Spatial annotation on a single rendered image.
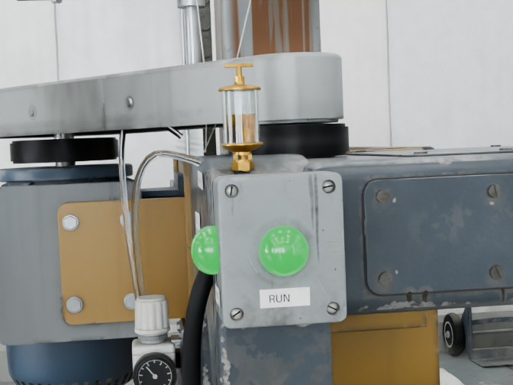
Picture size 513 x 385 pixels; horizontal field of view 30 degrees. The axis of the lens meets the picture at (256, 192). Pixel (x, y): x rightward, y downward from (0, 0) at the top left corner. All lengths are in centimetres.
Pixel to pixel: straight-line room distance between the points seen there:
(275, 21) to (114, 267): 34
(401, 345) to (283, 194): 41
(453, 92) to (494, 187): 546
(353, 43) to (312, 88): 522
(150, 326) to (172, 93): 20
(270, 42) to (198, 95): 34
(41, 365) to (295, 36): 47
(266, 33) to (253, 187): 57
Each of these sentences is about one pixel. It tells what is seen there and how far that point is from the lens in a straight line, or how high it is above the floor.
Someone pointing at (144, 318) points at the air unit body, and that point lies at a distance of 83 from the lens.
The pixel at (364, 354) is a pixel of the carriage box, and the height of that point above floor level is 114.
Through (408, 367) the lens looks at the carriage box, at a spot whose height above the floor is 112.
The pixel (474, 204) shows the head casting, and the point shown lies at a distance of 65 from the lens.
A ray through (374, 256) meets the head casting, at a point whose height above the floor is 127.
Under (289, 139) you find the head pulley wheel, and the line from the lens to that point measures 73.
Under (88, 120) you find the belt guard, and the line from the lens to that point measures 91.
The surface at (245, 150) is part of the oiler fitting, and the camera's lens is 64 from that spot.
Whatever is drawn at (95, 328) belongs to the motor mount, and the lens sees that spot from 101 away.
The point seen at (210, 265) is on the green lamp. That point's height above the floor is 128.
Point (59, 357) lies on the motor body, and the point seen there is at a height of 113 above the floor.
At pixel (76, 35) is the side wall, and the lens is 582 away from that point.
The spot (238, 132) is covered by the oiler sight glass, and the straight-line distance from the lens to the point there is 63.
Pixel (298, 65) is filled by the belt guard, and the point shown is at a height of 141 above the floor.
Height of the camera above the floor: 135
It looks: 3 degrees down
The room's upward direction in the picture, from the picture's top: 2 degrees counter-clockwise
